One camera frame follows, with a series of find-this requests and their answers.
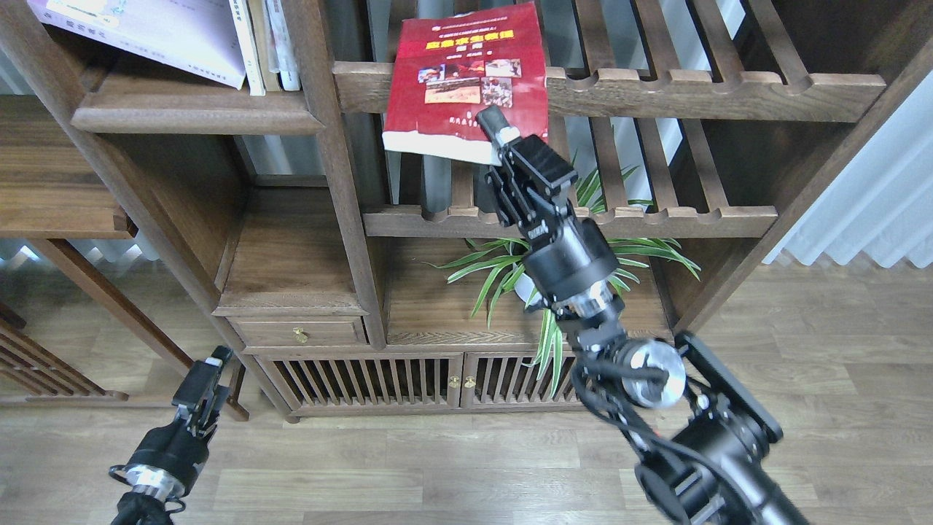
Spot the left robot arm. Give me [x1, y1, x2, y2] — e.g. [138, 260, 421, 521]
[108, 346, 233, 524]

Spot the yellow green cover book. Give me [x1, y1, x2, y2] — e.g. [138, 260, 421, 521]
[229, 0, 266, 96]

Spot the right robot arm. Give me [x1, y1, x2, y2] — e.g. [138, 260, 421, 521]
[477, 106, 808, 524]

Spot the wooden slatted rack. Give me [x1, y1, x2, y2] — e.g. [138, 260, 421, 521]
[1, 303, 129, 405]

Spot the red cover book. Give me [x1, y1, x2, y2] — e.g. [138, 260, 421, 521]
[382, 2, 549, 164]

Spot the white upright book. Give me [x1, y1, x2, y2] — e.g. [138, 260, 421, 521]
[265, 0, 301, 92]

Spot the dark wooden bookshelf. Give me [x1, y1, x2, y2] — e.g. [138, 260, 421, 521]
[2, 1, 931, 421]

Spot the green spider plant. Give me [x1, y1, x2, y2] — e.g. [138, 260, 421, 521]
[440, 168, 700, 394]

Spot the brass drawer knob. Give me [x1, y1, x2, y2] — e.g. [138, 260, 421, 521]
[292, 327, 308, 343]

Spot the white lavender book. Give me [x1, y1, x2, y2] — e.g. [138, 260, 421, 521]
[27, 1, 246, 90]

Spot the white plant pot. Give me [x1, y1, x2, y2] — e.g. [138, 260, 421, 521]
[514, 273, 544, 312]

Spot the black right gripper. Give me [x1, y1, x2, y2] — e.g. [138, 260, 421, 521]
[477, 104, 619, 311]

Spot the beige upright book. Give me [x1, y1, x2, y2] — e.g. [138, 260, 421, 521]
[247, 0, 282, 93]

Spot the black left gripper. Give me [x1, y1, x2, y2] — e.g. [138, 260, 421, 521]
[124, 346, 233, 498]

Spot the white curtain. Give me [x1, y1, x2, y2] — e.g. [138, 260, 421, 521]
[764, 74, 932, 268]

